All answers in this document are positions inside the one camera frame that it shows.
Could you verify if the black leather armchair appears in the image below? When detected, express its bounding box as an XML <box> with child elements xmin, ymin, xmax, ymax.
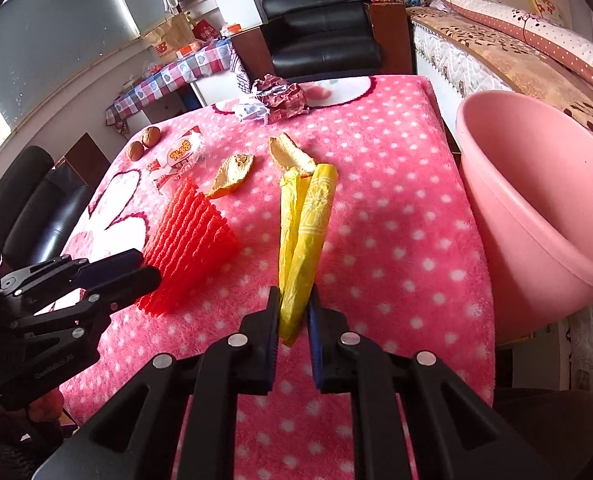
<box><xmin>0</xmin><ymin>132</ymin><xmax>112</xmax><ymax>271</ymax></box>
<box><xmin>234</xmin><ymin>0</ymin><xmax>414</xmax><ymax>83</ymax></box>

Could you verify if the white paper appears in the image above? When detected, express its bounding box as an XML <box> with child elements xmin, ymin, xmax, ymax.
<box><xmin>233</xmin><ymin>100</ymin><xmax>270</xmax><ymax>123</ymax></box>

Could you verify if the person's left hand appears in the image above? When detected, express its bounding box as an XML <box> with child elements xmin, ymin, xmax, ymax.
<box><xmin>26</xmin><ymin>390</ymin><xmax>64</xmax><ymax>423</ymax></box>

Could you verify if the white drawer table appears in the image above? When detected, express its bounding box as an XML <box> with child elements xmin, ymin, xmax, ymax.
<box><xmin>126</xmin><ymin>92</ymin><xmax>187</xmax><ymax>126</ymax></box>

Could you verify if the white tree print quilt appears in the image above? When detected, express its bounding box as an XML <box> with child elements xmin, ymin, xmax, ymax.
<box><xmin>426</xmin><ymin>0</ymin><xmax>593</xmax><ymax>103</ymax></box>

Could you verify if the brown leaf pattern bedspread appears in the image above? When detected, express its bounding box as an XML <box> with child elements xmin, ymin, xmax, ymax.
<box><xmin>407</xmin><ymin>6</ymin><xmax>593</xmax><ymax>156</ymax></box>

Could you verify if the red bag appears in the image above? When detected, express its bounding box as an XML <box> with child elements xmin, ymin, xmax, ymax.
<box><xmin>194</xmin><ymin>19</ymin><xmax>222</xmax><ymax>43</ymax></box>

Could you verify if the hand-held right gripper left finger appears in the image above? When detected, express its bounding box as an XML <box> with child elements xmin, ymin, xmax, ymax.
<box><xmin>31</xmin><ymin>285</ymin><xmax>283</xmax><ymax>480</ymax></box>

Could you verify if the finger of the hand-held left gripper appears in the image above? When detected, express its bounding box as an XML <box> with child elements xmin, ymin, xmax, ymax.
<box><xmin>6</xmin><ymin>265</ymin><xmax>163</xmax><ymax>341</ymax></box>
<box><xmin>0</xmin><ymin>249</ymin><xmax>144</xmax><ymax>306</ymax></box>

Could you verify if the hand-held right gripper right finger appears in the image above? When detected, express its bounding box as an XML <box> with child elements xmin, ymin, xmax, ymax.
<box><xmin>306</xmin><ymin>284</ymin><xmax>572</xmax><ymax>480</ymax></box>

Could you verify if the yellow plastic bag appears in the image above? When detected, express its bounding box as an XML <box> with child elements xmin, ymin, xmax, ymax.
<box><xmin>278</xmin><ymin>162</ymin><xmax>339</xmax><ymax>347</ymax></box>

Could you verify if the maroon paper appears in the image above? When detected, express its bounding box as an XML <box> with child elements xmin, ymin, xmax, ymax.
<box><xmin>253</xmin><ymin>74</ymin><xmax>309</xmax><ymax>125</ymax></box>

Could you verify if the yellow flower pillow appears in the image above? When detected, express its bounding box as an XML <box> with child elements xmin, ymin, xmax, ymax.
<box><xmin>527</xmin><ymin>0</ymin><xmax>567</xmax><ymax>26</ymax></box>

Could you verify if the pink plastic basin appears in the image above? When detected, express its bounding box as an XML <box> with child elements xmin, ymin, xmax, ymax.
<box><xmin>455</xmin><ymin>90</ymin><xmax>593</xmax><ymax>346</ymax></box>

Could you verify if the clear printed snack wrapper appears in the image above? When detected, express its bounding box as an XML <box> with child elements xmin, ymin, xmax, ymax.
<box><xmin>149</xmin><ymin>126</ymin><xmax>208</xmax><ymax>196</ymax></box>

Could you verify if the red foam net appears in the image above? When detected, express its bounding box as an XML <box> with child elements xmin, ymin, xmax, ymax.
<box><xmin>136</xmin><ymin>180</ymin><xmax>240</xmax><ymax>317</ymax></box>

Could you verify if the white cabinet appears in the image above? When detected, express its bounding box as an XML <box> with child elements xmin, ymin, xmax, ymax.
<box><xmin>191</xmin><ymin>77</ymin><xmax>250</xmax><ymax>108</ymax></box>

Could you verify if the checkered tablecloth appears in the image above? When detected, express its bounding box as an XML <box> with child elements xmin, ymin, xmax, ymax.
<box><xmin>105</xmin><ymin>39</ymin><xmax>251</xmax><ymax>128</ymax></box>

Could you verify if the orange peel piece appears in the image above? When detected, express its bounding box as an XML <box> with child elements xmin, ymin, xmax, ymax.
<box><xmin>206</xmin><ymin>153</ymin><xmax>256</xmax><ymax>200</ymax></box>
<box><xmin>269</xmin><ymin>132</ymin><xmax>317</xmax><ymax>176</ymax></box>

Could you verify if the pink polka dot blanket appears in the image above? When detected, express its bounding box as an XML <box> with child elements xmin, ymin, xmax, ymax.
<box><xmin>59</xmin><ymin>74</ymin><xmax>497</xmax><ymax>480</ymax></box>

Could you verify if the brown paper bag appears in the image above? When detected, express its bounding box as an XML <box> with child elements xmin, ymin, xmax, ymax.
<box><xmin>141</xmin><ymin>12</ymin><xmax>194</xmax><ymax>63</ymax></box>

